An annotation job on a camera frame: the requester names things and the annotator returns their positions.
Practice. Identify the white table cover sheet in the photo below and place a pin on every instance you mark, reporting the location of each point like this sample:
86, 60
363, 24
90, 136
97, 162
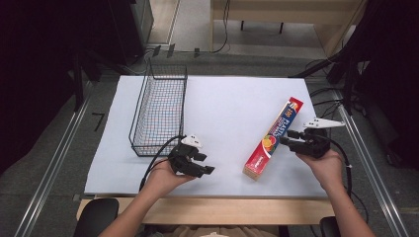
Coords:
227, 108

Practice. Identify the light wooden desk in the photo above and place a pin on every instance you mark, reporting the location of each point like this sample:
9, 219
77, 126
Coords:
283, 13

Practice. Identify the person's left hand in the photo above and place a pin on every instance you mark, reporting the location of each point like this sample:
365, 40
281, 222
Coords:
161, 179

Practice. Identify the person's right hand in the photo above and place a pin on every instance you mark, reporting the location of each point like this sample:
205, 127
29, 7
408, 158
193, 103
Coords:
327, 169

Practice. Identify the person's beige clothing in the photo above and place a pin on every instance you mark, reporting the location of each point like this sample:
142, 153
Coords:
230, 231

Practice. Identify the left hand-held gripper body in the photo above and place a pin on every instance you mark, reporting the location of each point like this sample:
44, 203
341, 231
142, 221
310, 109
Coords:
180, 158

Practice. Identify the red plastic wrap box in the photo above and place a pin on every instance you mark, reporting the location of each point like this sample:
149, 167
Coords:
268, 144

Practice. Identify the black chair armrest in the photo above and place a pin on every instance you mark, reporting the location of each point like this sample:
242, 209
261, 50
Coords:
96, 215
329, 227

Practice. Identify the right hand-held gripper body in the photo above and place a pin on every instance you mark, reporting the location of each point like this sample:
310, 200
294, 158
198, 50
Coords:
314, 144

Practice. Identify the black curtain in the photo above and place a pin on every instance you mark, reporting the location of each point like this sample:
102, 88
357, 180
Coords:
392, 65
33, 82

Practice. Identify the black computer tower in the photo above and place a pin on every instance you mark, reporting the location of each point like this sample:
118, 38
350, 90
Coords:
131, 29

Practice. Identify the metal floor rail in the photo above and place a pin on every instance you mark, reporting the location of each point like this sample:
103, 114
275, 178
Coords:
372, 171
49, 174

